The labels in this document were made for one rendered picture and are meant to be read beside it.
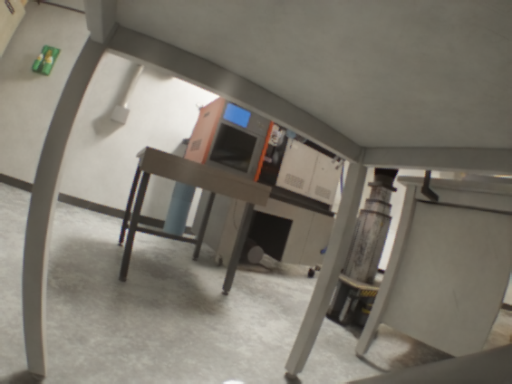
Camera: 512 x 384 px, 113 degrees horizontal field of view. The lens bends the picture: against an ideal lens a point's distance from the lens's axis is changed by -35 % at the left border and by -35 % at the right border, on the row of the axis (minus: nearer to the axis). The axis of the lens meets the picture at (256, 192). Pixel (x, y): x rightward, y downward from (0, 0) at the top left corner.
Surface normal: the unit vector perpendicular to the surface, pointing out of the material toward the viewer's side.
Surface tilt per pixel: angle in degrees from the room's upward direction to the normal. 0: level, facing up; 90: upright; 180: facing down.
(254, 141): 90
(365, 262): 90
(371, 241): 90
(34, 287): 90
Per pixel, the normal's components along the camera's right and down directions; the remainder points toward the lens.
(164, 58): 0.50, 0.10
